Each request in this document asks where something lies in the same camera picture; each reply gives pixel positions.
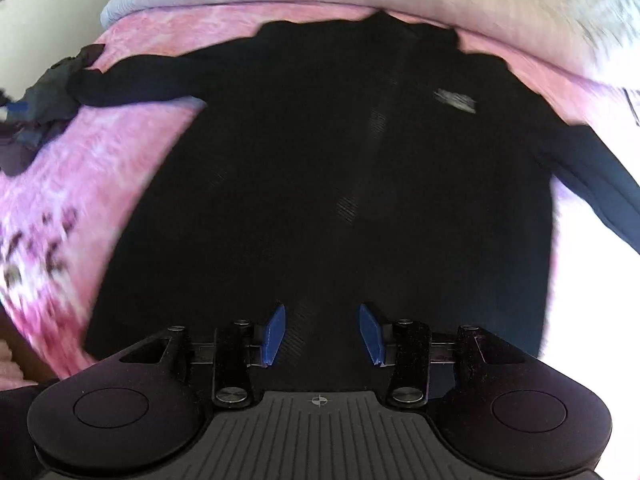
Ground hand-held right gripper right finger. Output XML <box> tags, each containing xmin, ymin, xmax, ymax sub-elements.
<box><xmin>358</xmin><ymin>302</ymin><xmax>528</xmax><ymax>409</ymax></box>

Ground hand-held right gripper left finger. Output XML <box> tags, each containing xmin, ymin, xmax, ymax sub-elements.
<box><xmin>102</xmin><ymin>303</ymin><xmax>287</xmax><ymax>409</ymax></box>

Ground black zip jacket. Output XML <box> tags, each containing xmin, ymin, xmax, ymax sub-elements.
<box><xmin>67</xmin><ymin>11</ymin><xmax>640</xmax><ymax>386</ymax></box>

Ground pile of dark clothes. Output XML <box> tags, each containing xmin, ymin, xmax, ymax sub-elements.
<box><xmin>0</xmin><ymin>44</ymin><xmax>107</xmax><ymax>177</ymax></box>

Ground pink patterned blanket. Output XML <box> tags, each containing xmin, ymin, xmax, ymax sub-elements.
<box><xmin>0</xmin><ymin>2</ymin><xmax>640</xmax><ymax>383</ymax></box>

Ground white fluffy cloth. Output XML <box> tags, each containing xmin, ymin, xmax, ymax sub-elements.
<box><xmin>537</xmin><ymin>0</ymin><xmax>640</xmax><ymax>68</ymax></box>

